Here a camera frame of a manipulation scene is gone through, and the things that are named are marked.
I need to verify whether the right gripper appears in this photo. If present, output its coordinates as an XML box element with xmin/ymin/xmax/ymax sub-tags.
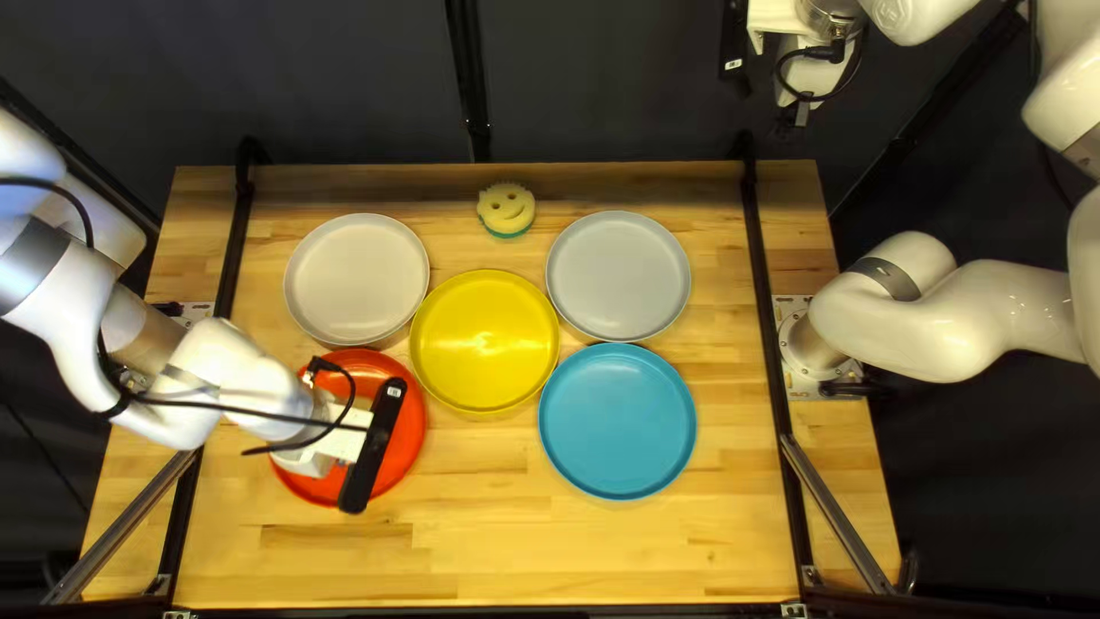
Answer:
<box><xmin>746</xmin><ymin>0</ymin><xmax>865</xmax><ymax>108</ymax></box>

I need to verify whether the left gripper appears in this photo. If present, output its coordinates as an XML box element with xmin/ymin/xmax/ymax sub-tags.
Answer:
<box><xmin>270</xmin><ymin>404</ymin><xmax>376</xmax><ymax>480</ymax></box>

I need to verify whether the yellow smiling sponge green backing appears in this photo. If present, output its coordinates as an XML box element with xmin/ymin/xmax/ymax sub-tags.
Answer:
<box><xmin>477</xmin><ymin>181</ymin><xmax>537</xmax><ymax>239</ymax></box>

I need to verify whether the orange round plate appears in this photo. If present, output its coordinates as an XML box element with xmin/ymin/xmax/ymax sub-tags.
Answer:
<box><xmin>269</xmin><ymin>348</ymin><xmax>428</xmax><ymax>508</ymax></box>

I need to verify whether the pale grey round plate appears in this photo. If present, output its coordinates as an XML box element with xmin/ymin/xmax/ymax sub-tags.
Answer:
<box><xmin>284</xmin><ymin>212</ymin><xmax>431</xmax><ymax>347</ymax></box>

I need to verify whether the yellow round plate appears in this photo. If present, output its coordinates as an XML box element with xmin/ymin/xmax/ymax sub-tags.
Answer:
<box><xmin>409</xmin><ymin>269</ymin><xmax>561</xmax><ymax>416</ymax></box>

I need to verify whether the teal round plate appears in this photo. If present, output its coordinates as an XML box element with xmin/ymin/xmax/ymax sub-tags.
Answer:
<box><xmin>538</xmin><ymin>342</ymin><xmax>698</xmax><ymax>502</ymax></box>

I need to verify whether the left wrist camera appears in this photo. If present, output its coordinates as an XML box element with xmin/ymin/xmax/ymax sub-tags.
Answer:
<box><xmin>337</xmin><ymin>377</ymin><xmax>410</xmax><ymax>515</ymax></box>

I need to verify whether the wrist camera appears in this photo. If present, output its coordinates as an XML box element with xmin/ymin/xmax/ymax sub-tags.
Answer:
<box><xmin>720</xmin><ymin>0</ymin><xmax>749</xmax><ymax>87</ymax></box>
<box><xmin>337</xmin><ymin>377</ymin><xmax>410</xmax><ymax>515</ymax></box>

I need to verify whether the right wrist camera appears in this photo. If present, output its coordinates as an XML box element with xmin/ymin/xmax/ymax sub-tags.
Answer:
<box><xmin>720</xmin><ymin>0</ymin><xmax>749</xmax><ymax>87</ymax></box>

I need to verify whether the black cable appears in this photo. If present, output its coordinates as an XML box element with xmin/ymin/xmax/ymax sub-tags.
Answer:
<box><xmin>772</xmin><ymin>38</ymin><xmax>863</xmax><ymax>106</ymax></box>
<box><xmin>0</xmin><ymin>176</ymin><xmax>358</xmax><ymax>457</ymax></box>

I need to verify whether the black frame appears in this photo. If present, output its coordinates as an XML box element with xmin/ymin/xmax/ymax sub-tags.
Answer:
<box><xmin>0</xmin><ymin>0</ymin><xmax>1100</xmax><ymax>619</ymax></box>

